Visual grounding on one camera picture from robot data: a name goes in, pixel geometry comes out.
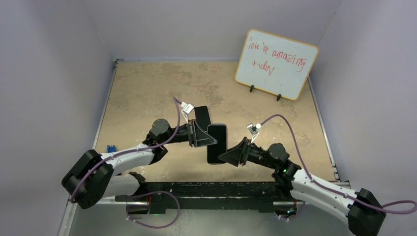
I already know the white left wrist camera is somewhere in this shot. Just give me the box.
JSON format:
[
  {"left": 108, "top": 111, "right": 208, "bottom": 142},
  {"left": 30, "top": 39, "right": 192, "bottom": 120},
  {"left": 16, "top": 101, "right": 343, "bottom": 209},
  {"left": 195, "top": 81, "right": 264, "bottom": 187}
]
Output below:
[{"left": 180, "top": 102, "right": 195, "bottom": 123}]

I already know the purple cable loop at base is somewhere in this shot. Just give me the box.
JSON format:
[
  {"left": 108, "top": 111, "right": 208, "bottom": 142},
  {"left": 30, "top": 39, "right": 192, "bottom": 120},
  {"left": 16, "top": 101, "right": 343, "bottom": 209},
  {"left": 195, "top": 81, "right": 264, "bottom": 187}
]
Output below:
[{"left": 125, "top": 190, "right": 181, "bottom": 229}]

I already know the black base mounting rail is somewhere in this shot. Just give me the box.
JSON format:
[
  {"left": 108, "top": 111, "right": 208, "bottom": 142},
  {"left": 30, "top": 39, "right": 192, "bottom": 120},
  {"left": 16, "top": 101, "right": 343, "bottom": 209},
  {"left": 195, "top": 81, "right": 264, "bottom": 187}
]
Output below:
[{"left": 115, "top": 173, "right": 304, "bottom": 217}]

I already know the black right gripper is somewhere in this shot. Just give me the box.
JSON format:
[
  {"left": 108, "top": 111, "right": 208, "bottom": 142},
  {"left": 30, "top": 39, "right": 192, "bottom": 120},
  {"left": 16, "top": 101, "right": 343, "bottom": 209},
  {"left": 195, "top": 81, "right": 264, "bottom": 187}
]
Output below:
[{"left": 218, "top": 137, "right": 277, "bottom": 169}]

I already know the whiteboard with red writing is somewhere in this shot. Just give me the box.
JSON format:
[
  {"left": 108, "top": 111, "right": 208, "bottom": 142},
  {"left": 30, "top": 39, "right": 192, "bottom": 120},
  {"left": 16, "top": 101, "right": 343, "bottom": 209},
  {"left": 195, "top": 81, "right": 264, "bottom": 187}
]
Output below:
[{"left": 235, "top": 29, "right": 319, "bottom": 100}]

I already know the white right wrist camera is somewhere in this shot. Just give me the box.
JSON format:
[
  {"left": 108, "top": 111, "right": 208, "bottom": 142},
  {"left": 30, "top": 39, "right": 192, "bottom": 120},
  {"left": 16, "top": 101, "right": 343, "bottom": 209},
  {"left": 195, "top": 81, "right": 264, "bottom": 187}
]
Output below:
[{"left": 246, "top": 123, "right": 262, "bottom": 143}]

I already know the black smartphone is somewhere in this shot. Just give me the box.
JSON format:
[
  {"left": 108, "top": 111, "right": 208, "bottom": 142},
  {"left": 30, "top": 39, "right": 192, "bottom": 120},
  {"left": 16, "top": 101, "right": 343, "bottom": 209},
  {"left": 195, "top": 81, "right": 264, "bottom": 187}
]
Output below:
[{"left": 195, "top": 106, "right": 211, "bottom": 126}]

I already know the black phone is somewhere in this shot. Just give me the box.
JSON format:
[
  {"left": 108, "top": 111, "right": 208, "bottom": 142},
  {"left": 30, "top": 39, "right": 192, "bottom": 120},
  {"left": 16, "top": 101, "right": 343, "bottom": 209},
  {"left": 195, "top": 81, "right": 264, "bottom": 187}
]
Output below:
[{"left": 208, "top": 125, "right": 227, "bottom": 164}]

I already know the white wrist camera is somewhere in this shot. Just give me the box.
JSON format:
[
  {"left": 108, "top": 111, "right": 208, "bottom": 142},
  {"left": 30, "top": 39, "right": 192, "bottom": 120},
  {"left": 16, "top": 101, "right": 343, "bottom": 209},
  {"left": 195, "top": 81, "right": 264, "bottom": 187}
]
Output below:
[
  {"left": 180, "top": 102, "right": 195, "bottom": 123},
  {"left": 246, "top": 123, "right": 262, "bottom": 143}
]

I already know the pale pink phone case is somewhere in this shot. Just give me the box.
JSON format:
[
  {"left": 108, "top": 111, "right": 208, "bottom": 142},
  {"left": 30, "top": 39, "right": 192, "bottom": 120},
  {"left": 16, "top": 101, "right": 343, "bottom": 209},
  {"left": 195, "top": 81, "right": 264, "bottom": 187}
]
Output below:
[{"left": 194, "top": 105, "right": 212, "bottom": 128}]

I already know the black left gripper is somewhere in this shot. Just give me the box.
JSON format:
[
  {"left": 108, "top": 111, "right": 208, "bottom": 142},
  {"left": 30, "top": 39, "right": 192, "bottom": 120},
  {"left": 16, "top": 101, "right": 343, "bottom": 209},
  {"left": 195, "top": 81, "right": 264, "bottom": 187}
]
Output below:
[{"left": 161, "top": 119, "right": 217, "bottom": 148}]

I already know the black phone case with camera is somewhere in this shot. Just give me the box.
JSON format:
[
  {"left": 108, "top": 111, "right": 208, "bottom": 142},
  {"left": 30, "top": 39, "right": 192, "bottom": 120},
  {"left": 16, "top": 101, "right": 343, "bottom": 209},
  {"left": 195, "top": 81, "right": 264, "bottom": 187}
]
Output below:
[{"left": 206, "top": 123, "right": 228, "bottom": 165}]

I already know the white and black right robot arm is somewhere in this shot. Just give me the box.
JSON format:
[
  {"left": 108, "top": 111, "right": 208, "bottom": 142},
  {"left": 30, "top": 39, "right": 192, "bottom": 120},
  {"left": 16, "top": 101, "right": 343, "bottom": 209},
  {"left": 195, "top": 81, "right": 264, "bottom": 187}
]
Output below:
[{"left": 218, "top": 138, "right": 386, "bottom": 236}]

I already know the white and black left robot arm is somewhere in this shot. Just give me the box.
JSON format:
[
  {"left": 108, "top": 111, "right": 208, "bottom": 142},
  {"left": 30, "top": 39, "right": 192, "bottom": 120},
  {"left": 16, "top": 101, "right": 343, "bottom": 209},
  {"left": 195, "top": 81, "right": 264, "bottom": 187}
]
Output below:
[{"left": 61, "top": 118, "right": 217, "bottom": 209}]

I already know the blue object at table edge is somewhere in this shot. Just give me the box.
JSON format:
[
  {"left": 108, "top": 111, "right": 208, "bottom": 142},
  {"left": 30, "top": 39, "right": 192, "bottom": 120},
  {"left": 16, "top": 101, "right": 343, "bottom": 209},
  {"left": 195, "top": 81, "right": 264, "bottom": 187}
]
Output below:
[{"left": 106, "top": 145, "right": 117, "bottom": 153}]

